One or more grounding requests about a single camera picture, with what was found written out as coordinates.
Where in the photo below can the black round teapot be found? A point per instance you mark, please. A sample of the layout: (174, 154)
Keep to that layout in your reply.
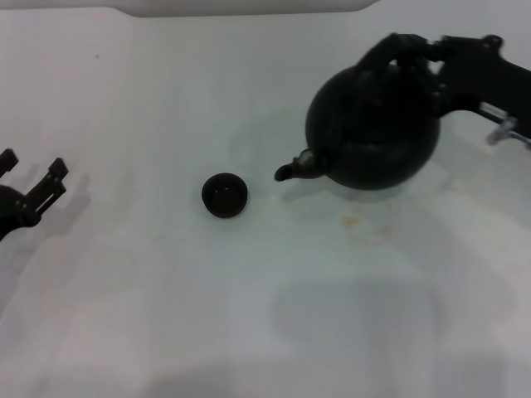
(369, 132)

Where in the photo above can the small dark teacup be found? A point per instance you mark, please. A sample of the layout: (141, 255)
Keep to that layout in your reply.
(225, 195)

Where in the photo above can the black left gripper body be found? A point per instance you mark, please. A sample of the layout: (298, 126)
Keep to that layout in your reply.
(10, 207)

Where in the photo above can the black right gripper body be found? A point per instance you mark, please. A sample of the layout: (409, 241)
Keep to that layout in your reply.
(485, 79)

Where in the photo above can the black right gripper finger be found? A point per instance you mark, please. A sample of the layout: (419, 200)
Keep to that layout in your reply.
(464, 41)
(435, 83)

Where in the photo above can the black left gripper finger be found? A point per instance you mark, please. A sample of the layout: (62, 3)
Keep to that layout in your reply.
(52, 184)
(7, 161)

